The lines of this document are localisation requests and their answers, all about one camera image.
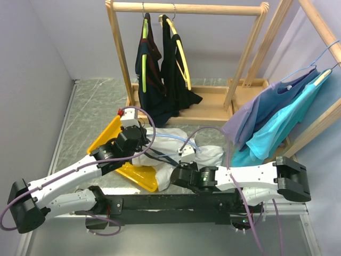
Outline light blue plastic hanger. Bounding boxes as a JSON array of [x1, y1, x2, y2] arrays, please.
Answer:
[[146, 133, 202, 155]]

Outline white tank top navy trim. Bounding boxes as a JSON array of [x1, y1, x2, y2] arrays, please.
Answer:
[[132, 128, 224, 191]]

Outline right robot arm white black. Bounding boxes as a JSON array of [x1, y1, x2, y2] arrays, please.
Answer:
[[170, 156, 311, 212]]

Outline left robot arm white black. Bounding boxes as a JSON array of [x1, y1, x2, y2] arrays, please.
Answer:
[[6, 124, 150, 234]]

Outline navy red striped tank top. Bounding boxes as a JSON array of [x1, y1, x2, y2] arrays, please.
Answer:
[[135, 13, 172, 128]]

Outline black tank top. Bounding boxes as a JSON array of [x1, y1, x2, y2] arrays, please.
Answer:
[[159, 14, 202, 117]]

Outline yellow hanger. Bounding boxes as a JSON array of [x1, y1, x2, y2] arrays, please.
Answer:
[[166, 18, 192, 91]]

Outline green hanger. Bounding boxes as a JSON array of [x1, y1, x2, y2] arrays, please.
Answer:
[[142, 18, 148, 93]]

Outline wooden hanger right rack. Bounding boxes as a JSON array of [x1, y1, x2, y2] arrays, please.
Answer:
[[313, 61, 340, 87]]

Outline yellow plastic tray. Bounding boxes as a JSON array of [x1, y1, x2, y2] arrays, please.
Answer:
[[87, 116, 158, 192]]

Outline black base bar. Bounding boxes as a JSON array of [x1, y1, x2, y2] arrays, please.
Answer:
[[88, 193, 246, 226]]

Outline purple t-shirt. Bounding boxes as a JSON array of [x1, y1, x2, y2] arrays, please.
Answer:
[[222, 68, 320, 151]]

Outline turquoise t-shirt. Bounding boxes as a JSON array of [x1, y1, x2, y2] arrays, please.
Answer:
[[231, 75, 327, 167]]

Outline wooden clothes rack centre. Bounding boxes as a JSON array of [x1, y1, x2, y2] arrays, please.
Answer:
[[105, 1, 269, 126]]

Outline wooden clothes rack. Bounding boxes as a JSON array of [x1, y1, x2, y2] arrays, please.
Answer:
[[231, 1, 340, 167], [105, 1, 269, 126]]

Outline wooden clothes rack right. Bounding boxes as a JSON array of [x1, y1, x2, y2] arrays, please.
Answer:
[[231, 1, 340, 167]]

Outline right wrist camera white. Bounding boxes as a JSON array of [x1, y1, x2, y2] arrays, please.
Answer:
[[178, 145, 196, 164]]

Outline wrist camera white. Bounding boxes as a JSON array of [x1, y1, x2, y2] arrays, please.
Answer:
[[118, 108, 139, 128], [178, 145, 196, 164]]

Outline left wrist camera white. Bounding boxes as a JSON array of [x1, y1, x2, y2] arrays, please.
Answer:
[[118, 108, 139, 128]]

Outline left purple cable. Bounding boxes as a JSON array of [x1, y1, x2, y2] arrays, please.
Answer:
[[0, 106, 157, 231]]

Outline blue wire hanger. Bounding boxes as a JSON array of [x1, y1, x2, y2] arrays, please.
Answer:
[[281, 39, 340, 82]]

